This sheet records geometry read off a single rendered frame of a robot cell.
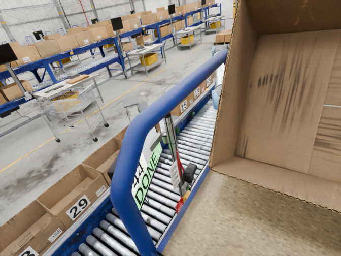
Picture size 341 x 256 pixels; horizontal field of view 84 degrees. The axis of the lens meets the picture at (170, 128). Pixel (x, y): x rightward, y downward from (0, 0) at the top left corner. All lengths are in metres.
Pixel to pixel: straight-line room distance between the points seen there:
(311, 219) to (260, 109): 0.23
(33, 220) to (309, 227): 1.73
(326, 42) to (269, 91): 0.13
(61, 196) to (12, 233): 0.35
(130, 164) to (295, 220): 0.30
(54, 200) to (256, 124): 1.66
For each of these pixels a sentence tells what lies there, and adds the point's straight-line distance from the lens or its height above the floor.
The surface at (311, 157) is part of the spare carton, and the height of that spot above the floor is 1.77.
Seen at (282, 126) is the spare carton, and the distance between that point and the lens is 0.47.
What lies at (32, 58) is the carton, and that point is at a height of 1.44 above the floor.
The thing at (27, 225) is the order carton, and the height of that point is 0.91.
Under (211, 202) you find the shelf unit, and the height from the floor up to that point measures 1.74.
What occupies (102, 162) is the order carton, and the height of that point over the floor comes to 0.90.
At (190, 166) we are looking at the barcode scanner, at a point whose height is 1.09.
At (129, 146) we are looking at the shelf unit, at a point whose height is 1.94.
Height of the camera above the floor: 2.08
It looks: 33 degrees down
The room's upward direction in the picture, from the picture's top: 11 degrees counter-clockwise
